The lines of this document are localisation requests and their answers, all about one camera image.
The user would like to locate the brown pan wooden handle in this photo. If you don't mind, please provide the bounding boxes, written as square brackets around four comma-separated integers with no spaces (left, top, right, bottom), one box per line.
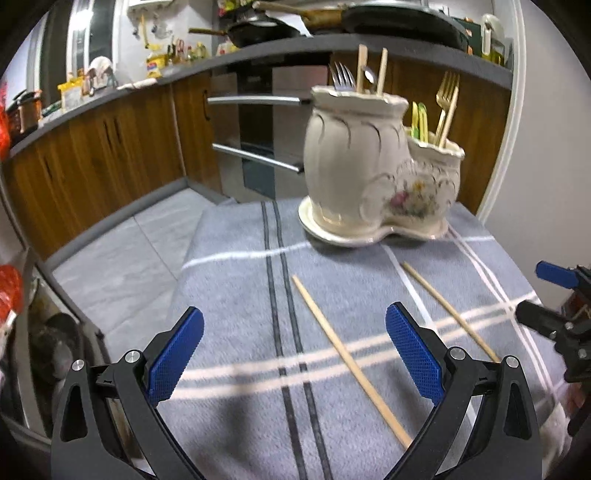
[252,1,346,35]

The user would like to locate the black wok wooden handle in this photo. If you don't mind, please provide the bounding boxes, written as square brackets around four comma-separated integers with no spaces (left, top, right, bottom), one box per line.
[188,17,301,48]

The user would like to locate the cream ceramic double utensil holder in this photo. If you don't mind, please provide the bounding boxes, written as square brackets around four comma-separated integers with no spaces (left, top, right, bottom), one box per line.
[298,86,465,247]

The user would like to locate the yellow green silicone spatula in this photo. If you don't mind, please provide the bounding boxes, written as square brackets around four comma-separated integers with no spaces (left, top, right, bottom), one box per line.
[418,103,429,143]

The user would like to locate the grey striped table cloth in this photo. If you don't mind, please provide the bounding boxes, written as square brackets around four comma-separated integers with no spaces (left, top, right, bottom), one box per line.
[159,200,569,479]

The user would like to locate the silver fork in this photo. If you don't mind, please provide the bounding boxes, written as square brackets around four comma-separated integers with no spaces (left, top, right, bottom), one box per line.
[329,62,356,91]

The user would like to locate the wooden kitchen cabinets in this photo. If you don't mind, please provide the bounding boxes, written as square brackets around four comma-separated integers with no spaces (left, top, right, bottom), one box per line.
[1,52,512,264]

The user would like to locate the white green kettle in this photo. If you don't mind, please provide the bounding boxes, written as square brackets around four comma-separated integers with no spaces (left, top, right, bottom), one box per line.
[481,14,506,66]

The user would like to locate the wooden chopstick in holder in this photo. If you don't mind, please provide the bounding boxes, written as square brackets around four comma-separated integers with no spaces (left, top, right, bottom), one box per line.
[376,48,389,96]

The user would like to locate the stainless steel built-in oven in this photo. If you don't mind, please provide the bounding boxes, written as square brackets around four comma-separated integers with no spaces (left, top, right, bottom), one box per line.
[206,65,328,202]

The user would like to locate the large black lidded pan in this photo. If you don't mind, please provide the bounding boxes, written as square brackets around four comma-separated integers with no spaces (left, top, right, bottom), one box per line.
[342,2,469,52]

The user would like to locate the yellow food package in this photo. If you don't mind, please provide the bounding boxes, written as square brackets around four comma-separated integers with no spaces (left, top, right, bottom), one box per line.
[58,77,84,111]

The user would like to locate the gold fork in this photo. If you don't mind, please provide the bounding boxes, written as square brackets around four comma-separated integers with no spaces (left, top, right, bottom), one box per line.
[435,71,461,145]

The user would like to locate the silver spoon flower handle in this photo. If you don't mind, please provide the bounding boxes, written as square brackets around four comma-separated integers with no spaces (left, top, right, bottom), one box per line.
[362,65,378,94]

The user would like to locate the grey kitchen countertop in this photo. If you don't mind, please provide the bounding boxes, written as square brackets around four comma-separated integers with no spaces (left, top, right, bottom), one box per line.
[8,34,515,158]

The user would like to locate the yellow spatula in holder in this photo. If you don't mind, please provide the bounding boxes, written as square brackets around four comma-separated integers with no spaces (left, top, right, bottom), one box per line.
[411,102,420,139]

